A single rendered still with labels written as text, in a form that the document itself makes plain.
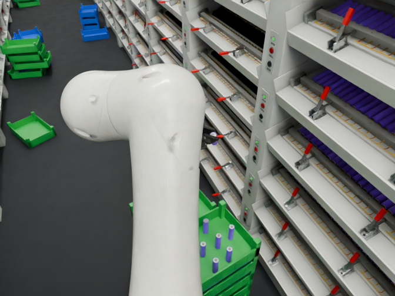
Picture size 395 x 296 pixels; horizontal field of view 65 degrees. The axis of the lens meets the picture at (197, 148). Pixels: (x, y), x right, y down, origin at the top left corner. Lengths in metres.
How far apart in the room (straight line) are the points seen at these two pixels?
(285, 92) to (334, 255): 0.52
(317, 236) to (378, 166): 0.39
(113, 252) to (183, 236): 1.29
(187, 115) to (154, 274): 0.20
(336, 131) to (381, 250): 0.31
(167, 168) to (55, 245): 1.46
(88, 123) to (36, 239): 1.45
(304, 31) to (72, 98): 0.63
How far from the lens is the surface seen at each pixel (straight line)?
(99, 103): 0.44
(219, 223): 1.14
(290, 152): 1.07
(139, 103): 0.39
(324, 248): 1.10
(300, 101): 0.97
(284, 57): 0.97
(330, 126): 0.89
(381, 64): 0.78
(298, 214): 1.15
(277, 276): 1.45
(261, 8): 1.07
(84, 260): 1.71
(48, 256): 1.79
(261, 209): 1.38
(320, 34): 0.89
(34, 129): 2.63
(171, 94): 0.38
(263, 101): 1.07
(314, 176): 1.01
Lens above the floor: 1.40
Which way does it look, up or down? 40 degrees down
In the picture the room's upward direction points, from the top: straight up
